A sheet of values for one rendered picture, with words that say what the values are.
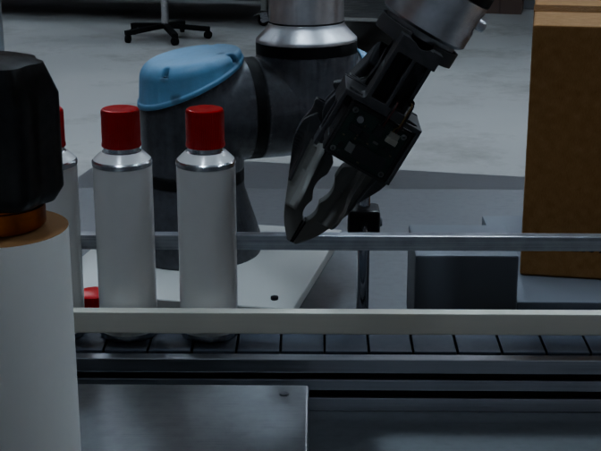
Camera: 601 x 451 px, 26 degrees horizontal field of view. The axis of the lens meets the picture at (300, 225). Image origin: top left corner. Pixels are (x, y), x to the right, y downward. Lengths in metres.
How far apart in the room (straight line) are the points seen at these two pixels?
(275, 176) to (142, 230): 0.75
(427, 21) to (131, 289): 0.34
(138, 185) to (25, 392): 0.31
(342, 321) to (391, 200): 0.64
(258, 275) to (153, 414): 0.43
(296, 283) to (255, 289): 0.05
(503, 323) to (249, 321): 0.22
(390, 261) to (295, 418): 0.53
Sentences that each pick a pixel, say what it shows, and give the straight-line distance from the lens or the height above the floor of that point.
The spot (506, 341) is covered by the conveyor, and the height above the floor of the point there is 0.88.
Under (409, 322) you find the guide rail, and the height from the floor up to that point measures 0.91.
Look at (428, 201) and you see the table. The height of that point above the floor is 0.83.
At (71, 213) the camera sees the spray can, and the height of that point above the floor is 1.00.
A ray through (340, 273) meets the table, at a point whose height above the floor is 0.83.
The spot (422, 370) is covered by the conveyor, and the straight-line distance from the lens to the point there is 1.13.
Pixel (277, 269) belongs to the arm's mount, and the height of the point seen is 0.84.
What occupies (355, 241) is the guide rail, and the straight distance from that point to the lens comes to 1.17.
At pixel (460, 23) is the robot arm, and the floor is 1.17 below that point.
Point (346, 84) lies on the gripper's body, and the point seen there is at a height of 1.12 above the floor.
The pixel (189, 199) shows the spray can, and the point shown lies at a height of 1.01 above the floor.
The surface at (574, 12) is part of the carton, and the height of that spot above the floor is 1.12.
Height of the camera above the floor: 1.32
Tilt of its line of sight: 17 degrees down
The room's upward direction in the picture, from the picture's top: straight up
